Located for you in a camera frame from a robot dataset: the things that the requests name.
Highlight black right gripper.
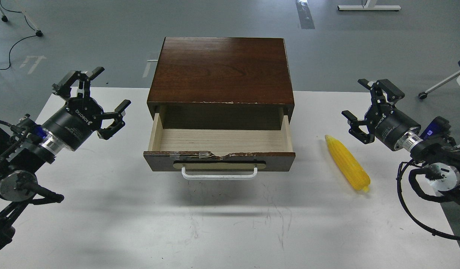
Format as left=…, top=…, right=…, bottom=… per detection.
left=341, top=78, right=421, bottom=151

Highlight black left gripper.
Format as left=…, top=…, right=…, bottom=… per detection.
left=41, top=67, right=131, bottom=151

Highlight yellow corn cob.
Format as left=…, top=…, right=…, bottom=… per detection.
left=325, top=135, right=371, bottom=193

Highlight wooden drawer with white handle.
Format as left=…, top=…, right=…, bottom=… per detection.
left=143, top=104, right=296, bottom=172

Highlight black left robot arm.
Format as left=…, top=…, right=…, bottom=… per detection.
left=0, top=67, right=131, bottom=250

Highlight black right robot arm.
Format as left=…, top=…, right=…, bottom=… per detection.
left=342, top=78, right=460, bottom=241

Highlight dark wooden drawer cabinet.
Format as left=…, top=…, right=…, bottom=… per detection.
left=147, top=37, right=295, bottom=130

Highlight white chair leg with caster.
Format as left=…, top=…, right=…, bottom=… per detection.
left=418, top=70, right=460, bottom=99

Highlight white stand leg with caster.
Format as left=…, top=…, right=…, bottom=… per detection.
left=0, top=0, right=44, bottom=37

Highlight white table base foot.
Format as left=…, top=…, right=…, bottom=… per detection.
left=337, top=0, right=402, bottom=12

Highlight black cable on floor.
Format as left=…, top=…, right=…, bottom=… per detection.
left=0, top=0, right=38, bottom=71

